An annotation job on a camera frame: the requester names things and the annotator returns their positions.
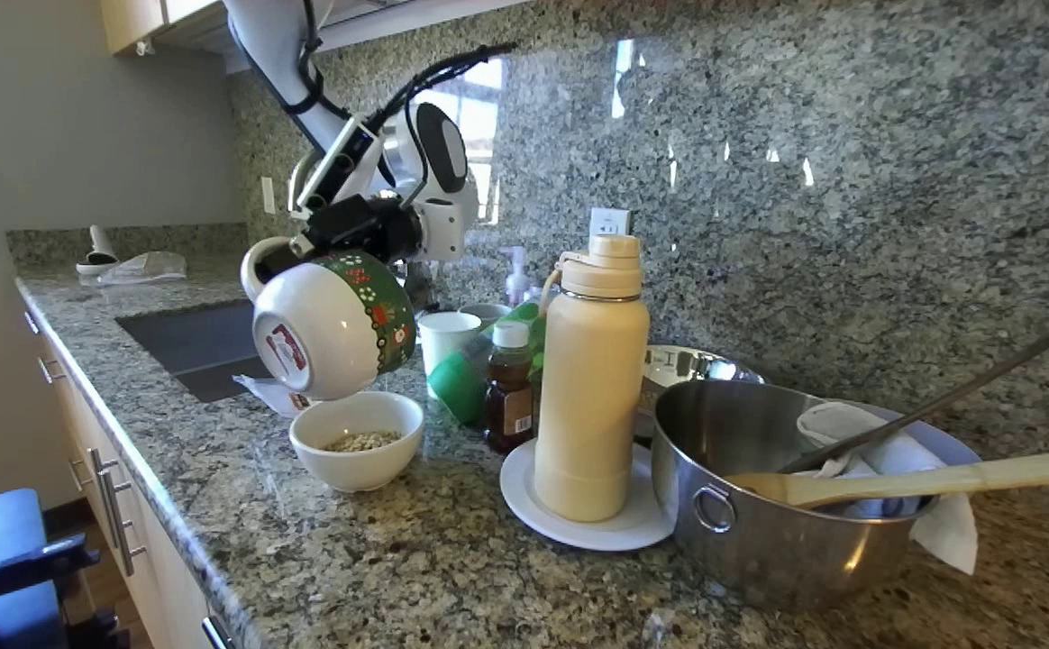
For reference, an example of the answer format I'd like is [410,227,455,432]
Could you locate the dark metal utensil handle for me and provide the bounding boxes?
[770,298,1049,476]

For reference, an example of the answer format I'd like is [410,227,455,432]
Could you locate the white wall outlet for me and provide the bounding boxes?
[588,207,633,243]

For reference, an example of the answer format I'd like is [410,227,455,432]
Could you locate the white ceramic bowl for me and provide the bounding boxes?
[286,385,428,499]

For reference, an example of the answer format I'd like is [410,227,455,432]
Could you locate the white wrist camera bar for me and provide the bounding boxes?
[300,118,377,218]

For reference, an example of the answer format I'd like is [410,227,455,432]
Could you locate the white paper towel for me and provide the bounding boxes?
[793,398,982,579]

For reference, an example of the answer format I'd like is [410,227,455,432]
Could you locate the stainless steel sink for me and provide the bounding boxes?
[116,297,277,407]

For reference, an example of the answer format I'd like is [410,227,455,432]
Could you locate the small brown glass bottle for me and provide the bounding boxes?
[479,317,539,457]

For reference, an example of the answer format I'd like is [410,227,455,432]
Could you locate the metal drawer handle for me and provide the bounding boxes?
[81,445,147,579]

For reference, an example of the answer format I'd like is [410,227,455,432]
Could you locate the wooden spoon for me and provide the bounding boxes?
[731,445,1049,512]

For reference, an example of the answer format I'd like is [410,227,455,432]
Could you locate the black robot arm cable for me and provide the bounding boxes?
[292,0,517,138]

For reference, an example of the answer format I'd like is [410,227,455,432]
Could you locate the white paper cup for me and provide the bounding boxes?
[415,309,485,381]

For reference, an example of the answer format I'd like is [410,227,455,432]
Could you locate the beige pine nuts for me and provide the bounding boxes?
[323,426,398,457]

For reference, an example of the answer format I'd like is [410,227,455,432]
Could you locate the stainless steel pot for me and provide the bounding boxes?
[646,374,982,614]

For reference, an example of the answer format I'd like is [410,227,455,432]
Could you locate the white cloth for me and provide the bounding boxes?
[73,224,191,290]

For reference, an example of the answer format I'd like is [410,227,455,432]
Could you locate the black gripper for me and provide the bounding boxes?
[292,195,424,262]

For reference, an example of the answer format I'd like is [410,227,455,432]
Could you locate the white saucer plate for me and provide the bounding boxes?
[496,435,682,558]

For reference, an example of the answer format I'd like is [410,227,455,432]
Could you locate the cream insulated bottle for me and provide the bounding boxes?
[529,230,652,526]

